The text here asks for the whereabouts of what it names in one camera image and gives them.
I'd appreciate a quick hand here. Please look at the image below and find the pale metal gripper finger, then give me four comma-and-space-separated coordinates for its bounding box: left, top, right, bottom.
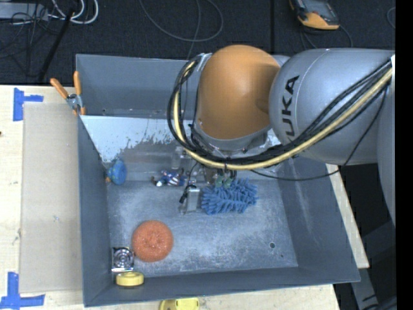
172, 147, 188, 171
178, 185, 201, 215

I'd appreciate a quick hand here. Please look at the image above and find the small blue white toy figure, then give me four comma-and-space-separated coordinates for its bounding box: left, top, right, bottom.
151, 169, 188, 188

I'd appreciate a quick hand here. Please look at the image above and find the blue noodle duster cloth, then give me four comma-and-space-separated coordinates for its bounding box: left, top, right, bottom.
200, 177, 259, 216

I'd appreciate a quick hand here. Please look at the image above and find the grey metal bin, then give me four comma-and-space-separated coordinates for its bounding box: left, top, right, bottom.
75, 53, 361, 308

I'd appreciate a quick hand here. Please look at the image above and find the orange round scrubber pad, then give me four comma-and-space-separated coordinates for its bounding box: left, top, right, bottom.
130, 220, 175, 264

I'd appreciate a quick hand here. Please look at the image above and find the blue round toy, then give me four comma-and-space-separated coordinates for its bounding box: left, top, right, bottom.
105, 158, 128, 186

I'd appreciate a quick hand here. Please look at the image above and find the square shiny metal part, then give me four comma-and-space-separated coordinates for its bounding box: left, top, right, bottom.
111, 246, 135, 273

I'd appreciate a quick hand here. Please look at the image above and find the pale flat board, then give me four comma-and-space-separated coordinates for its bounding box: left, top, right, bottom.
18, 101, 85, 294

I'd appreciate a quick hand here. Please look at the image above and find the yellow ring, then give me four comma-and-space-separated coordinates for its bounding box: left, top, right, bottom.
115, 271, 145, 287

